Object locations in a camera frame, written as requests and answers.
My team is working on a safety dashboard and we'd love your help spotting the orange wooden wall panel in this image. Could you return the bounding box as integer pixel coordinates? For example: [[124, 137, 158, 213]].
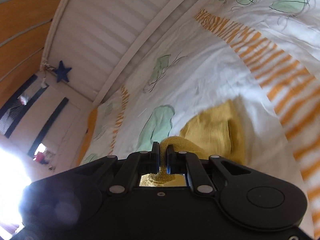
[[1, 0, 61, 105]]

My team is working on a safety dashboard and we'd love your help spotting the blue star decoration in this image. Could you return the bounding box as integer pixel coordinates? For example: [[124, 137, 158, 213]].
[[53, 61, 72, 83]]

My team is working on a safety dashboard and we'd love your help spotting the white patterned duvet cover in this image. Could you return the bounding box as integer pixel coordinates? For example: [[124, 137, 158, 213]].
[[81, 0, 319, 238]]

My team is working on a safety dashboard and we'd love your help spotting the white wooden bed frame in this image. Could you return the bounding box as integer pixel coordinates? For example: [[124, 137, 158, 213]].
[[0, 0, 226, 170]]

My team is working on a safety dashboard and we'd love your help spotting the mustard yellow knit sweater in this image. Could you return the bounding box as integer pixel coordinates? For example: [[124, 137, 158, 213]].
[[140, 100, 245, 187]]

